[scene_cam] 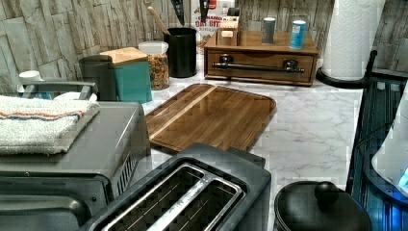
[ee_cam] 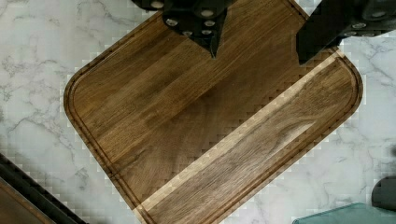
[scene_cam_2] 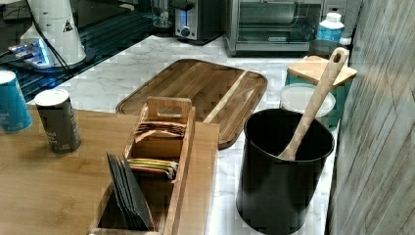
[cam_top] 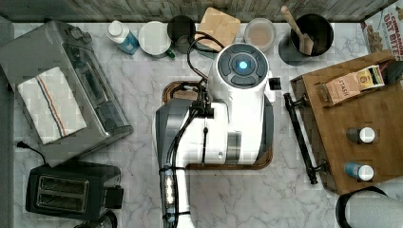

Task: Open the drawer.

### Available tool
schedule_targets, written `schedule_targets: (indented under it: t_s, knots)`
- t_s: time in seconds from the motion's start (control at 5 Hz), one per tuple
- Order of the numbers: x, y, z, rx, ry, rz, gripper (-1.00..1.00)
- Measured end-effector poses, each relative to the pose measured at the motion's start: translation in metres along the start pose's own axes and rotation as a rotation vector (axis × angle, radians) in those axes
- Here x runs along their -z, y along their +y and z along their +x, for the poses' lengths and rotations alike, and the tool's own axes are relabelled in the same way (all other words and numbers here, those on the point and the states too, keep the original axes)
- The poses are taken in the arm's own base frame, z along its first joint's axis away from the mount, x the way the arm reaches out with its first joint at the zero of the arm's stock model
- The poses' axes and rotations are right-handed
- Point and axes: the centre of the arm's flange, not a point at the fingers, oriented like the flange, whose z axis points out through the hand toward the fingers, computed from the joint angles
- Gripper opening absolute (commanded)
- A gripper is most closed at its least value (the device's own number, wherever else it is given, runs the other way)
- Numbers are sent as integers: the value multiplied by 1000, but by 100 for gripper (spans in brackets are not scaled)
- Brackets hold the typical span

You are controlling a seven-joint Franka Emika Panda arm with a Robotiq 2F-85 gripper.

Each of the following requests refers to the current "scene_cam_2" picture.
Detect wooden spoon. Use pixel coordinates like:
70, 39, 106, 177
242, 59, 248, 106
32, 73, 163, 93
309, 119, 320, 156
279, 47, 349, 162

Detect brown tea packets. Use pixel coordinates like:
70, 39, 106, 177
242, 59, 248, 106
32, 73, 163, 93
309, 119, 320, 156
134, 121, 186, 142

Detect black tea packets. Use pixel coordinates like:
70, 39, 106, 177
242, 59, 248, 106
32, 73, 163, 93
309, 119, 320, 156
107, 153, 157, 231

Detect black utensil holder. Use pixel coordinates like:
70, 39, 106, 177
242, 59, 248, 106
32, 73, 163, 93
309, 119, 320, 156
236, 109, 335, 235

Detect wooden tea bag caddy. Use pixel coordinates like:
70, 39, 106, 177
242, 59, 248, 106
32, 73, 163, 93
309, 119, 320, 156
87, 97, 196, 235

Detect wooden cutting board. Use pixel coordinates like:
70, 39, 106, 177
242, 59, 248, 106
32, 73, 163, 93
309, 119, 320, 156
115, 59, 267, 149

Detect blue white plastic bottle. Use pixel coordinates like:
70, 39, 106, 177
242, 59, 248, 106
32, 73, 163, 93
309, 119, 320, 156
316, 13, 345, 42

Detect clear glass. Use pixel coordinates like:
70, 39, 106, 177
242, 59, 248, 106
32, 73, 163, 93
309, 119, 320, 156
151, 0, 172, 28

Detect black cable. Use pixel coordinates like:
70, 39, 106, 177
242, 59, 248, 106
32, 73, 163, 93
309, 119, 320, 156
24, 0, 75, 76

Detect blue cylindrical canister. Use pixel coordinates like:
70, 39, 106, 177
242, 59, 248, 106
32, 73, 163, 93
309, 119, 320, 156
0, 70, 32, 133

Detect colourful tea packets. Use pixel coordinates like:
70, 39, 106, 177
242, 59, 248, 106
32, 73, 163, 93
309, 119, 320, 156
127, 159, 178, 179

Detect teal canister with wooden lid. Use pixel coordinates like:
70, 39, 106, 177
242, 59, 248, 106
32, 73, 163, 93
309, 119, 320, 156
285, 56, 357, 130

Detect silver toaster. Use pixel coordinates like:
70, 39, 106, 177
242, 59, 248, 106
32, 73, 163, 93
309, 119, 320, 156
171, 0, 223, 45

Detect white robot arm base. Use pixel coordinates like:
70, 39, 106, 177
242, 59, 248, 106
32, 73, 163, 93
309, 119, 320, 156
9, 0, 87, 70

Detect stainless toaster oven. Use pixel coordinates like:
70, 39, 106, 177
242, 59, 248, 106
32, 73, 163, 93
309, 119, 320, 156
225, 0, 323, 57

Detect dark grey cylindrical canister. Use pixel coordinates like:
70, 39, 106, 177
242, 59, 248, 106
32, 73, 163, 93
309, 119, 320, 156
34, 89, 81, 155

